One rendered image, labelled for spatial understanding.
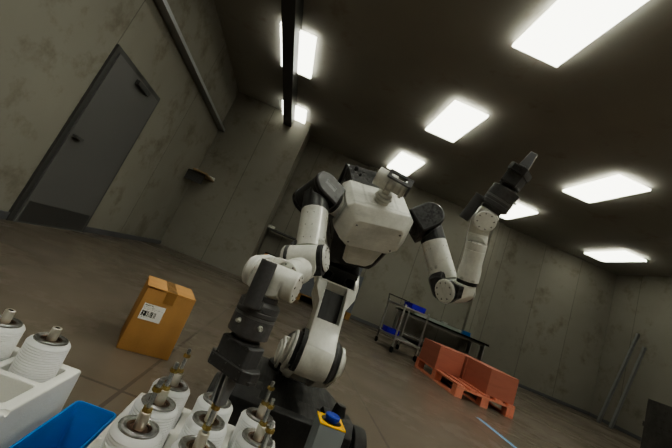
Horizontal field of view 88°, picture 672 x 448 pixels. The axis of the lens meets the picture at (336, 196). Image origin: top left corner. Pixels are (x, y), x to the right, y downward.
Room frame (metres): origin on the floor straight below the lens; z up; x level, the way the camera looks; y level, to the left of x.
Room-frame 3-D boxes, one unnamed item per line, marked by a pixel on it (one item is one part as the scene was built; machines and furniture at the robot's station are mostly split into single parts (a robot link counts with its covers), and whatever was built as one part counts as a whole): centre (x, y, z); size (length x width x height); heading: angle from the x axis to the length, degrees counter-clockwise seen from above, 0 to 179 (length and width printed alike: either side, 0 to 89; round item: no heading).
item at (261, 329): (0.78, 0.06, 0.46); 0.13 x 0.10 x 0.12; 57
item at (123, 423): (0.77, 0.18, 0.25); 0.08 x 0.08 x 0.01
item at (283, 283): (0.77, 0.06, 0.57); 0.11 x 0.11 x 0.11; 76
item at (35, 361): (0.98, 0.51, 0.16); 0.10 x 0.10 x 0.18
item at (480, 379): (4.80, -2.41, 0.21); 1.17 x 0.80 x 0.43; 3
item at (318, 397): (1.64, -0.12, 0.19); 0.64 x 0.52 x 0.33; 3
